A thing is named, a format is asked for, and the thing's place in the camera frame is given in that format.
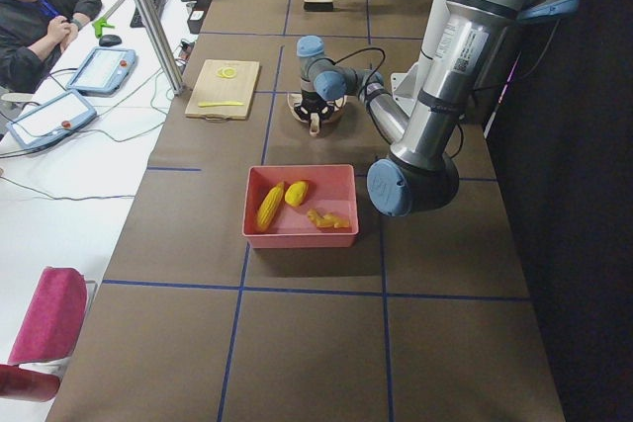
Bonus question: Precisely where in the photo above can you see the far blue teach pendant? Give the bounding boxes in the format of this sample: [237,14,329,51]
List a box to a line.
[66,46,137,96]

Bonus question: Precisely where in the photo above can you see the beige hand brush black bristles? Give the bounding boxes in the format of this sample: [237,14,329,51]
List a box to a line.
[303,0,340,12]

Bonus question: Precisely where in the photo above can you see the near blue teach pendant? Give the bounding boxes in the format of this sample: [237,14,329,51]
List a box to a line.
[7,90,97,150]

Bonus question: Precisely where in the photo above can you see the yellow plastic toy knife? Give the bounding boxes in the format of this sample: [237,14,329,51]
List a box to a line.
[197,101,244,108]

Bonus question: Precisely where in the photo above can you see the tan toy ginger root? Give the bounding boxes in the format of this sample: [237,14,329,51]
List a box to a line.
[307,209,350,229]

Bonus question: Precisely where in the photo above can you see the white camera mounting pole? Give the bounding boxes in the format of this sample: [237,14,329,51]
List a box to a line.
[392,0,450,117]

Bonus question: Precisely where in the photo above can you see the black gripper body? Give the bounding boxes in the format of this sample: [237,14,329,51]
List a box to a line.
[292,92,341,126]

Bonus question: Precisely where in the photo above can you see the wooden cutting board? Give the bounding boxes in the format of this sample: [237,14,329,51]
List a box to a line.
[185,59,260,121]

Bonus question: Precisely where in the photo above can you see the aluminium frame post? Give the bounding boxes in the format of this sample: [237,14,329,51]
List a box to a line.
[135,0,184,96]

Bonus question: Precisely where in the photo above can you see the blue teach pendant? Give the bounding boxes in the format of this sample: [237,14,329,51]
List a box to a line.
[7,90,97,150]
[66,46,137,96]

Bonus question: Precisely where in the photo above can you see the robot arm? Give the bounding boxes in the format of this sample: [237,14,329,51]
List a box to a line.
[297,0,580,216]

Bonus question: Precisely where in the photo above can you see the pink cushioned chair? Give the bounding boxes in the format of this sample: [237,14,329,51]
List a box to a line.
[1,267,88,402]

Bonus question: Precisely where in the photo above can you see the seated person in dark jacket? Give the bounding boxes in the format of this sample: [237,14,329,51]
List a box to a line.
[1,0,102,93]

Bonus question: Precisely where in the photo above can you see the green plastic clamp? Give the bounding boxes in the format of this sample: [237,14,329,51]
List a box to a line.
[92,17,115,39]

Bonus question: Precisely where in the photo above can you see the yellow toy potato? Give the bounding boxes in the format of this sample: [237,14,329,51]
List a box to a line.
[284,180,310,208]

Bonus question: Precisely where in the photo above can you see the black computer mouse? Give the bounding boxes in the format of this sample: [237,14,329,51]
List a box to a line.
[99,34,123,47]

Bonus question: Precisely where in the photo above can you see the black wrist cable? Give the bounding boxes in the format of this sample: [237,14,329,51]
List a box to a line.
[330,46,387,112]

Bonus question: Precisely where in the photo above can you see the beige plastic dustpan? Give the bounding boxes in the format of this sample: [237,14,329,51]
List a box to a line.
[287,91,347,137]

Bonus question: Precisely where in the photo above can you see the yellow toy corn cob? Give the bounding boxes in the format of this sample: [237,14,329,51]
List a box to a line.
[255,182,285,232]

